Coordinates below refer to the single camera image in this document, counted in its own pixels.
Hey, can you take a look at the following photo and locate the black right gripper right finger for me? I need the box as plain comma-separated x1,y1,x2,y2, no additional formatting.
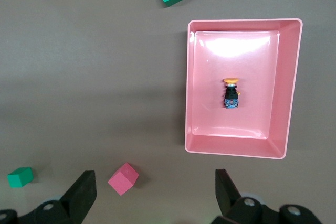
212,169,321,224

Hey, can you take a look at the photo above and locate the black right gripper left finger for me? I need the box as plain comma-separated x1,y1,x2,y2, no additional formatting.
0,170,97,224

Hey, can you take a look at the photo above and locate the pink foam cube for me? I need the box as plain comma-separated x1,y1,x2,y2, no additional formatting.
107,162,140,196

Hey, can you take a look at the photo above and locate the pink plastic tray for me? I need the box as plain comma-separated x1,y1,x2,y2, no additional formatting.
184,18,304,160

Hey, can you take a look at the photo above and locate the brown table cover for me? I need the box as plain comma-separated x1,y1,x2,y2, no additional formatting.
0,0,336,224

